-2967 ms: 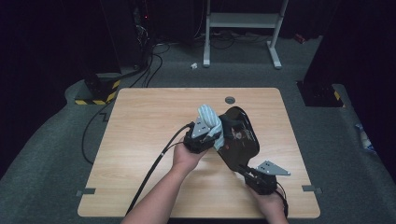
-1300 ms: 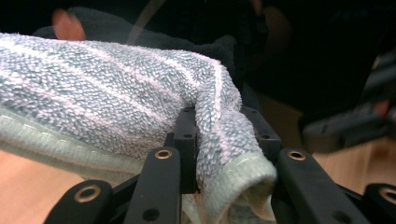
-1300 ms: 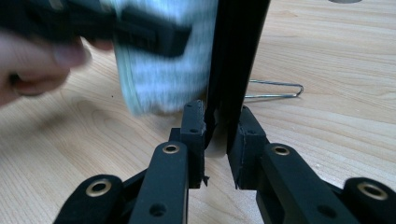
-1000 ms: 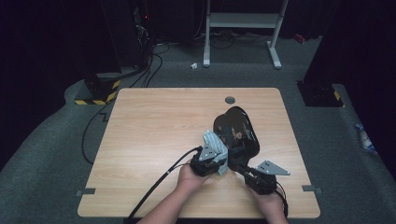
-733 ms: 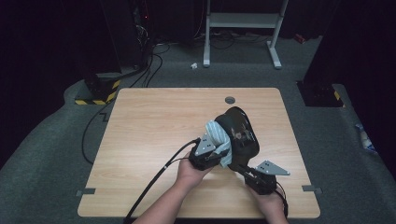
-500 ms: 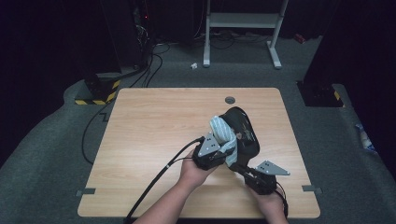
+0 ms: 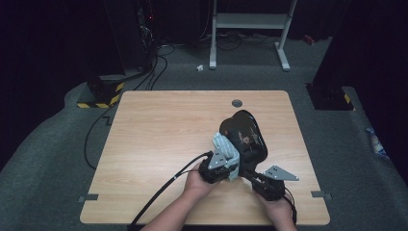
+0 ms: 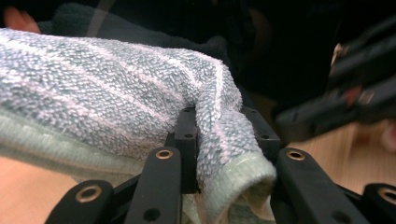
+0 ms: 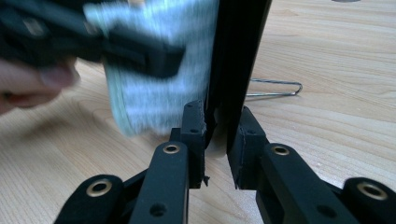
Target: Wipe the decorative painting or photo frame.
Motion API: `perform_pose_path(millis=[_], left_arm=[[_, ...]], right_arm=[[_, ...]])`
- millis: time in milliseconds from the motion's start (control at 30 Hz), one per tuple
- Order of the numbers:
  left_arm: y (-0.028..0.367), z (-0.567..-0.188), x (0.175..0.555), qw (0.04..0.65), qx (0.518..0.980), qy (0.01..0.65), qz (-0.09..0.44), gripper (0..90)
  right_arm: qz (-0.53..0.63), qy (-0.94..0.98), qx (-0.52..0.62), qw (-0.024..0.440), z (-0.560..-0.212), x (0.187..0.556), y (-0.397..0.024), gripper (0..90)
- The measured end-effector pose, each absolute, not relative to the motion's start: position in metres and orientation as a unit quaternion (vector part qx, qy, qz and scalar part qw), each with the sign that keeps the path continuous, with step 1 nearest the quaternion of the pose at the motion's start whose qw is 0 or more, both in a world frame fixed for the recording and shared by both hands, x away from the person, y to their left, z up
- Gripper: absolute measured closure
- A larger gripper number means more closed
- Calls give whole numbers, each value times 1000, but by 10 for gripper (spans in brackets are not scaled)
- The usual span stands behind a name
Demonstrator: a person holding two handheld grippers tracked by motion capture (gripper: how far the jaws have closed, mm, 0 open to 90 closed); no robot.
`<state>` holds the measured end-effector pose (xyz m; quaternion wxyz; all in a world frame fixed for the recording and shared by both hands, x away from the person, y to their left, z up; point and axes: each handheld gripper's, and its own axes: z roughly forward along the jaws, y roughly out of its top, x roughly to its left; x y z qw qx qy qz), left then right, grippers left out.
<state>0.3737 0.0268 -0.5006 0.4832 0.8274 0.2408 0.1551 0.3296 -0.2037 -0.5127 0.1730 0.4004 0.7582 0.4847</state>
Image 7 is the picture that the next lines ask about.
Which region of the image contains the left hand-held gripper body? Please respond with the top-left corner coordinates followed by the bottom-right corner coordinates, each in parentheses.
top-left (197, 145), bottom-right (233, 185)

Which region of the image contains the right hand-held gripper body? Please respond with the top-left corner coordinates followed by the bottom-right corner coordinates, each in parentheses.
top-left (249, 165), bottom-right (300, 202)

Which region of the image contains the striped light blue cloth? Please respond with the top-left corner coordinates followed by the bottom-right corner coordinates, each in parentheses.
top-left (212, 131), bottom-right (242, 181)

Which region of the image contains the person's right hand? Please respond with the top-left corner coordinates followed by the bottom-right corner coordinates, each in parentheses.
top-left (256, 192), bottom-right (295, 226)

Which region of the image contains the person's left hand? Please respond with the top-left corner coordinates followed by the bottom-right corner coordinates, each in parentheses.
top-left (184, 166), bottom-right (223, 200)

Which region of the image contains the grey tape strip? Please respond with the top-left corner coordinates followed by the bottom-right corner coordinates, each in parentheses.
top-left (310, 190), bottom-right (333, 201)
top-left (78, 192), bottom-right (100, 204)

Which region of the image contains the black base with yellow mark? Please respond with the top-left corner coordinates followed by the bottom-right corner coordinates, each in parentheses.
top-left (305, 83), bottom-right (356, 112)

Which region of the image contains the blue white packet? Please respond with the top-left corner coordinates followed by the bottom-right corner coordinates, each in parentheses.
top-left (365, 126), bottom-right (390, 159)

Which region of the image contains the black yellow striped base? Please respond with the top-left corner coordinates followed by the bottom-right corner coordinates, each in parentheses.
top-left (76, 74), bottom-right (125, 110)

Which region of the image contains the white metal stand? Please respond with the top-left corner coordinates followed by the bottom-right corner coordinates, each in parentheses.
top-left (209, 0), bottom-right (298, 72)

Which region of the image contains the dark equipment rack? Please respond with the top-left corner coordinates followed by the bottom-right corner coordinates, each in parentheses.
top-left (136, 0), bottom-right (159, 71)

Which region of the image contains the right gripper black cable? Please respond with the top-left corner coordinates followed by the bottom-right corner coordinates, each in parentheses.
top-left (283, 187), bottom-right (298, 225)

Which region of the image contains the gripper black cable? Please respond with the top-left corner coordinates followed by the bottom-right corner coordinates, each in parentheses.
top-left (283, 187), bottom-right (298, 225)
top-left (127, 150), bottom-right (215, 231)

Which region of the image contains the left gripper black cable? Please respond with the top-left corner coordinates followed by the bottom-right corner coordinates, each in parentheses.
top-left (127, 150), bottom-right (215, 231)

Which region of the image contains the black cable tangle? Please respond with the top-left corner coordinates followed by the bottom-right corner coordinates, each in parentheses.
top-left (216, 31), bottom-right (281, 52)

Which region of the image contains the long black floor cable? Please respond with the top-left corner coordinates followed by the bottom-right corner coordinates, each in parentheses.
top-left (83, 103), bottom-right (118, 170)

